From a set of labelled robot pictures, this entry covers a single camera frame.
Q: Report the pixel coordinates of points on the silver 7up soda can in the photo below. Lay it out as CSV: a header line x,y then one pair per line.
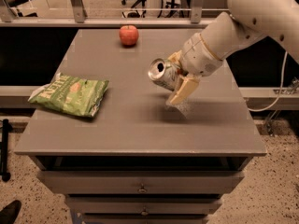
x,y
164,73

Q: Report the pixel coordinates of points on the red apple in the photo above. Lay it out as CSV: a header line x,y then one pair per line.
x,y
128,35

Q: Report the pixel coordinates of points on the grey drawer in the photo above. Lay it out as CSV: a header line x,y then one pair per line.
x,y
140,182
138,205

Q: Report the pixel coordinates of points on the black shoe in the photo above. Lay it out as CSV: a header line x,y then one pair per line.
x,y
9,214

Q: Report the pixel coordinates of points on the grey drawer cabinet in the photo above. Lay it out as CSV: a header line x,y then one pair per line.
x,y
135,130

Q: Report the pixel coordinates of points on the black stand base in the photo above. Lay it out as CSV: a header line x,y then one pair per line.
x,y
6,128

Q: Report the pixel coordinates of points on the green chip bag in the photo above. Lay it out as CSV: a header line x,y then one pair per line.
x,y
71,95

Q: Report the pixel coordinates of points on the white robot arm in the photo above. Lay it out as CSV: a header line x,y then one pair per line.
x,y
246,22

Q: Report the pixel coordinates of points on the top grey drawer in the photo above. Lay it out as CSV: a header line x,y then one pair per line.
x,y
140,182

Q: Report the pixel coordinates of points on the metal railing frame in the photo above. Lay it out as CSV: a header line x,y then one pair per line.
x,y
108,13

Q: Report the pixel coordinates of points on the black office chair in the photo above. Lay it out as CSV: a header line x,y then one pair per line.
x,y
136,13

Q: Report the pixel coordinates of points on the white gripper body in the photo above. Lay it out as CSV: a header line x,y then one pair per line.
x,y
199,57

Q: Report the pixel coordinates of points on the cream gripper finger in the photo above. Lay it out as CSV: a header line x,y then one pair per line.
x,y
174,57
185,86

